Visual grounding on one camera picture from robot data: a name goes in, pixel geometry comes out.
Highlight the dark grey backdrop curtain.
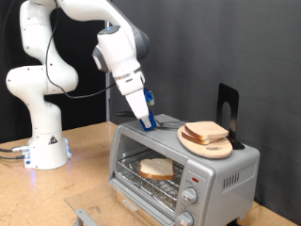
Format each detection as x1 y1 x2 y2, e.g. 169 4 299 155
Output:
110 0 301 225

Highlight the robot base cable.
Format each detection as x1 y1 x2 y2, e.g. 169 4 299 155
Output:
0 153 26 161
0 144 31 153

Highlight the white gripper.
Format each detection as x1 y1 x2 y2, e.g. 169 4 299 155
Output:
114 67 153 130

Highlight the black backdrop curtain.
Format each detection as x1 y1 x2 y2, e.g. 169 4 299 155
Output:
0 0 107 144

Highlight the wooden toy toast slice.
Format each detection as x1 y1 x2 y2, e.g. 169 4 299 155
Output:
184 121 230 141

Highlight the wire oven rack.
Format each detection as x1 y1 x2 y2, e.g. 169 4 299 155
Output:
116 149 185 215

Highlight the glass oven door with handle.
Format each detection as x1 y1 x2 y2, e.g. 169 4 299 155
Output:
64 178 177 226

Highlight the bread slice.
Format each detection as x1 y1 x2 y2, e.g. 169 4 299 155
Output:
181 130 212 146
138 157 175 181

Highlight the black metal bookend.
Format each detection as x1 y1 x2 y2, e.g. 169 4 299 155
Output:
216 82 246 151

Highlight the round wooden plate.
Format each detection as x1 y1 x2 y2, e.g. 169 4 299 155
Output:
177 125 233 159

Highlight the silver toaster oven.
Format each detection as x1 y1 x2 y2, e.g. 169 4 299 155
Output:
107 113 261 226

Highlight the silver oven knob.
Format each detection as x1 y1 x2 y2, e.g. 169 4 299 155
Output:
182 186 199 205
176 211 195 226

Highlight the vertical metal pole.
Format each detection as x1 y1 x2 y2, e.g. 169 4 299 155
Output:
104 20 112 122

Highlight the slotted spatula with blue block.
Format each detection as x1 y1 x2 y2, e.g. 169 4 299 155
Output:
117 108 186 132

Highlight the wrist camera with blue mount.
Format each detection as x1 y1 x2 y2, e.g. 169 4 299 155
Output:
143 88 156 107

